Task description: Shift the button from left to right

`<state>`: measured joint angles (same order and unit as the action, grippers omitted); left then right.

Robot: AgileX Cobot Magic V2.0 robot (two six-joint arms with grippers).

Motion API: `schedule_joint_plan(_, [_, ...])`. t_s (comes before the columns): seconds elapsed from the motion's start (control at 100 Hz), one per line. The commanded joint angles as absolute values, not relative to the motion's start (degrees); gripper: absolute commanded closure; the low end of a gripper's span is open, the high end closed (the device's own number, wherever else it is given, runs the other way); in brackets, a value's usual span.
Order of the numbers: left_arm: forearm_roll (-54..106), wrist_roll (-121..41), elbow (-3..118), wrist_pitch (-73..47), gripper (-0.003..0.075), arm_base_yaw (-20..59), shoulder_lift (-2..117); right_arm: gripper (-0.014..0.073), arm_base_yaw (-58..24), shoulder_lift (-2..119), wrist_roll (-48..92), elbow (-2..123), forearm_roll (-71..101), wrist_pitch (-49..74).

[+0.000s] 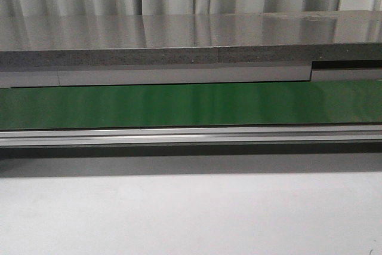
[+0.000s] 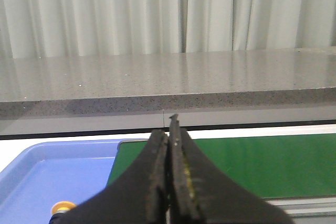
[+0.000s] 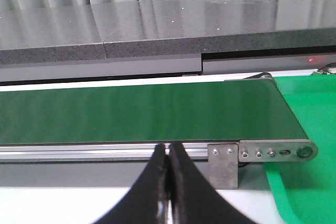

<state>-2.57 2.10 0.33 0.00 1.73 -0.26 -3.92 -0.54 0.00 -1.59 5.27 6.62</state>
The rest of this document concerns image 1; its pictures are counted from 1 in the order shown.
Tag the grey stone counter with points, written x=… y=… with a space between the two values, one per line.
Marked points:
x=49 y=51

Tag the green conveyor belt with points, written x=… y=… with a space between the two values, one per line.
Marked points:
x=328 y=102

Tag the aluminium conveyor frame rail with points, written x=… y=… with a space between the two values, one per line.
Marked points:
x=260 y=139

